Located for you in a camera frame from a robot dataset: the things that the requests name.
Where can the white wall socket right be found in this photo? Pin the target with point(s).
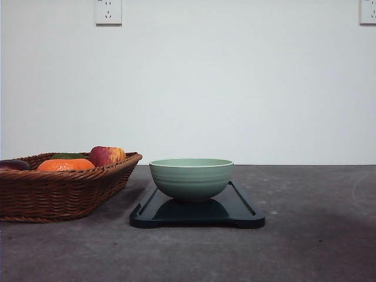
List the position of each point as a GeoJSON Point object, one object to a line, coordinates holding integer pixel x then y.
{"type": "Point", "coordinates": [366, 13]}

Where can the dark purple fruit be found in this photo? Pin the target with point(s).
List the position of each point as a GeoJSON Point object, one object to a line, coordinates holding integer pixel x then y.
{"type": "Point", "coordinates": [14, 164]}

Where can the white wall socket left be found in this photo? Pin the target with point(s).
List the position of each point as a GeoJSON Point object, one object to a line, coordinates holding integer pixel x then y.
{"type": "Point", "coordinates": [108, 13]}

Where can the dark teal tray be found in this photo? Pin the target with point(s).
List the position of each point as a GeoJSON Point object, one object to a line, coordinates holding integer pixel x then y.
{"type": "Point", "coordinates": [233, 210]}

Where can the light green bowl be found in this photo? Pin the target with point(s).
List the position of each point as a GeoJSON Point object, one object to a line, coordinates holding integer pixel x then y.
{"type": "Point", "coordinates": [190, 178]}

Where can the red yellow apple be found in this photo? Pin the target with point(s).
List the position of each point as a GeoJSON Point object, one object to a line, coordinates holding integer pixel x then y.
{"type": "Point", "coordinates": [106, 155]}

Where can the orange tangerine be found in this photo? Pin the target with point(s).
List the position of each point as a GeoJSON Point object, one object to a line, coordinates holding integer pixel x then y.
{"type": "Point", "coordinates": [71, 165]}

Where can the white wall socket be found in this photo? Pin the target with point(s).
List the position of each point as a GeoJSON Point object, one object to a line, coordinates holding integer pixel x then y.
{"type": "Point", "coordinates": [108, 13]}
{"type": "Point", "coordinates": [366, 13]}

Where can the green avocado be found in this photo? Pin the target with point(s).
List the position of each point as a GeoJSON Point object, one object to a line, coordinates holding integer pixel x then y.
{"type": "Point", "coordinates": [67, 156]}

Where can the brown wicker basket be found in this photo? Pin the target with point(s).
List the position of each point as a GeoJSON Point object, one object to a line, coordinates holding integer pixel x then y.
{"type": "Point", "coordinates": [63, 186]}

